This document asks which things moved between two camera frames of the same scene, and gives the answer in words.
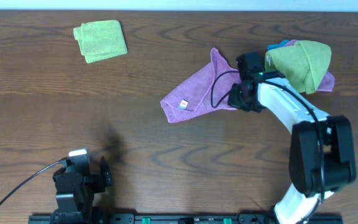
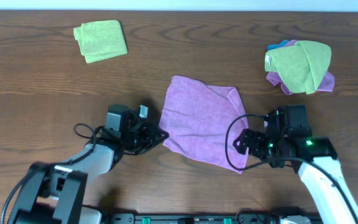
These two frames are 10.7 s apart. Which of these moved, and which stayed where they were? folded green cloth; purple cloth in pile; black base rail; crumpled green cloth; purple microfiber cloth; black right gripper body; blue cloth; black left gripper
Moved: black left gripper; black right gripper body; purple microfiber cloth
Stayed: crumpled green cloth; black base rail; blue cloth; folded green cloth; purple cloth in pile
